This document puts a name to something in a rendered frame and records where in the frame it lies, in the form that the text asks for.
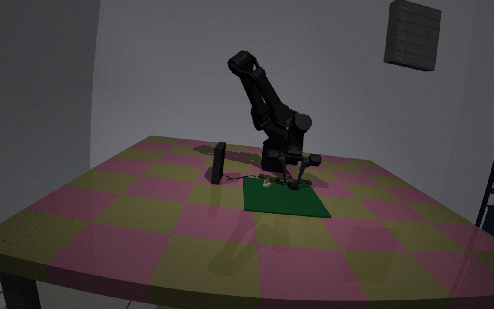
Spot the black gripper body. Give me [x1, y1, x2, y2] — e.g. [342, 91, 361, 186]
[267, 136, 322, 166]

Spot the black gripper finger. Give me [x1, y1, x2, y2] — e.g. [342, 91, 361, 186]
[277, 159, 286, 182]
[298, 162, 311, 183]

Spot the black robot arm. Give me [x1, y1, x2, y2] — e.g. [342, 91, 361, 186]
[227, 51, 312, 141]

